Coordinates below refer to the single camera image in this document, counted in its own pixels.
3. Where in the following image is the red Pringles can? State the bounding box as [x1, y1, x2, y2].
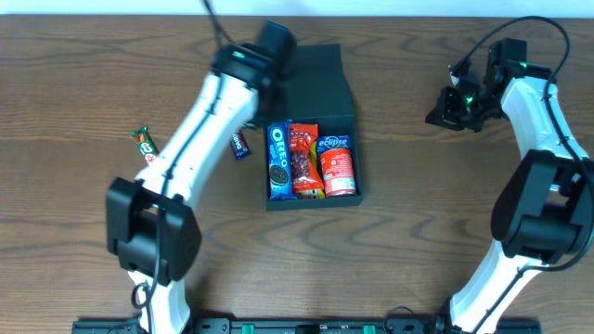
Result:
[320, 148, 356, 197]

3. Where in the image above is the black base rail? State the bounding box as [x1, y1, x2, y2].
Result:
[71, 316, 542, 334]

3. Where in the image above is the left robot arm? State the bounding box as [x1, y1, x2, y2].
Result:
[106, 21, 296, 333]

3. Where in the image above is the blue Eclipse mint pack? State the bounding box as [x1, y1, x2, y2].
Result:
[316, 135, 352, 153]

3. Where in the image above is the red Hacks candy bag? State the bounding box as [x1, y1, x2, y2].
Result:
[290, 123, 325, 199]

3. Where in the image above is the red KitKat bar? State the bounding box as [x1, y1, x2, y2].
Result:
[129, 126, 159, 165]

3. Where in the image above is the blue Oreo cookie pack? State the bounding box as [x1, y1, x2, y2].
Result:
[266, 120, 297, 200]

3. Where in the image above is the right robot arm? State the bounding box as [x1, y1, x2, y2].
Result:
[425, 38, 593, 333]

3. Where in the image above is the dark blue chocolate bar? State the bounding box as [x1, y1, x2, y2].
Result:
[230, 131, 251, 161]

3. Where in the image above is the black box with hinged lid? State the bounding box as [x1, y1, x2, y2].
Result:
[265, 45, 364, 212]

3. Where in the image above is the yellow Hacks candy bag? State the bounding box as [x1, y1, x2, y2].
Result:
[293, 142, 326, 199]

